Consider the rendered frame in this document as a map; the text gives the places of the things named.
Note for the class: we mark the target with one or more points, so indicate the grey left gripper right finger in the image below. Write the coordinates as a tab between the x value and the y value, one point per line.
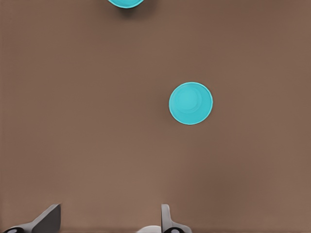
167	219

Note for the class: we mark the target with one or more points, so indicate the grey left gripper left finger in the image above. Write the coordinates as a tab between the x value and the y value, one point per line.
46	220

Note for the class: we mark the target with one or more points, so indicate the turquoise blue bowl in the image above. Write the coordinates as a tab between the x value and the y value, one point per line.
126	3
190	103

